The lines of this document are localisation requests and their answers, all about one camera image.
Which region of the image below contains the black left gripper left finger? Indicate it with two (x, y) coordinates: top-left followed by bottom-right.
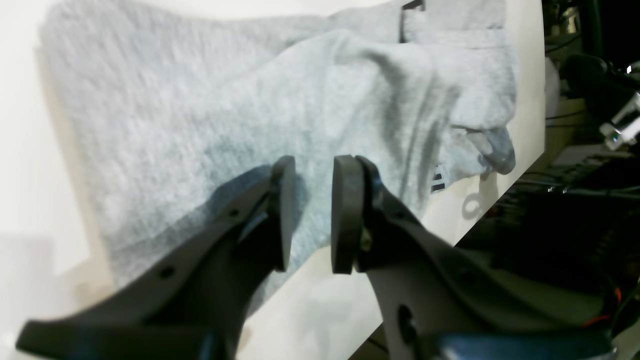
(15, 155), (296, 360)

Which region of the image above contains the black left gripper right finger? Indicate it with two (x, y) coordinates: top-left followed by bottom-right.
(331, 155), (617, 360)

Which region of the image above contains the grey T-shirt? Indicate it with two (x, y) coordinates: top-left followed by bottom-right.
(41, 0), (517, 311)

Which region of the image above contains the black cable bundle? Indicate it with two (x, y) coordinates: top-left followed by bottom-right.
(460, 0), (640, 301)

